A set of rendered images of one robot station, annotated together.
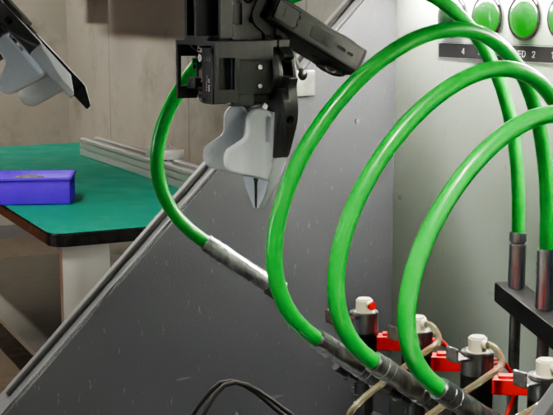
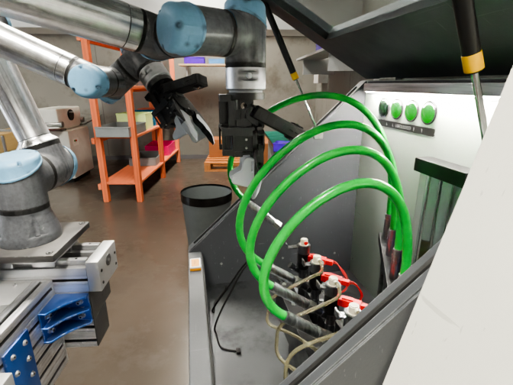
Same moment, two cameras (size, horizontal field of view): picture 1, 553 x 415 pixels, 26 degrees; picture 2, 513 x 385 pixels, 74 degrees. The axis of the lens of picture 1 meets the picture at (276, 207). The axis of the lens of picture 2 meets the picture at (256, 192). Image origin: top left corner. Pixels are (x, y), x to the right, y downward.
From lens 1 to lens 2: 0.51 m
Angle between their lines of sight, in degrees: 23
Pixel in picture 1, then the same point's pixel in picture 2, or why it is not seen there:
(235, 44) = (232, 129)
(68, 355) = (214, 231)
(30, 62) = (182, 127)
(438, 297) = (369, 225)
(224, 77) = (229, 143)
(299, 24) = (268, 119)
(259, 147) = (249, 174)
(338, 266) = (249, 244)
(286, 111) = (257, 160)
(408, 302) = (262, 278)
